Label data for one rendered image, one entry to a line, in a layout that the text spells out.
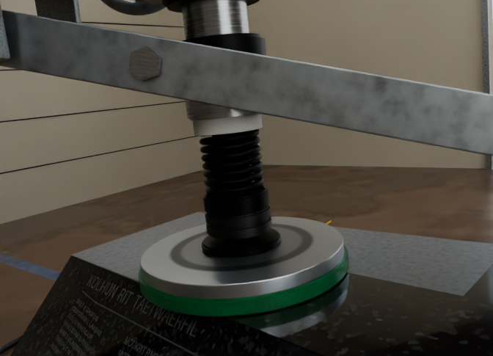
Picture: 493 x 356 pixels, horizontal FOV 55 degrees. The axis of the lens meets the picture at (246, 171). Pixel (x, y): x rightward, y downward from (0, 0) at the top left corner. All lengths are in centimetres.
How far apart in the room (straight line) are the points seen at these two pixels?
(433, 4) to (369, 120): 505
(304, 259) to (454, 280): 13
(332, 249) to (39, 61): 32
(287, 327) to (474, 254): 23
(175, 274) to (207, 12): 24
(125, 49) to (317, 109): 18
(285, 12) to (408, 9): 159
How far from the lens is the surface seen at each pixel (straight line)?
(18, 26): 49
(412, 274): 48
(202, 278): 43
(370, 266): 50
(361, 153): 583
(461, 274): 48
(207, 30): 46
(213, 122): 45
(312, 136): 613
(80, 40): 46
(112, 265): 59
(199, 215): 76
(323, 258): 45
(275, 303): 42
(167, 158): 639
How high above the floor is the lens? 101
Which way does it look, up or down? 9 degrees down
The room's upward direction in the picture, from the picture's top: 6 degrees counter-clockwise
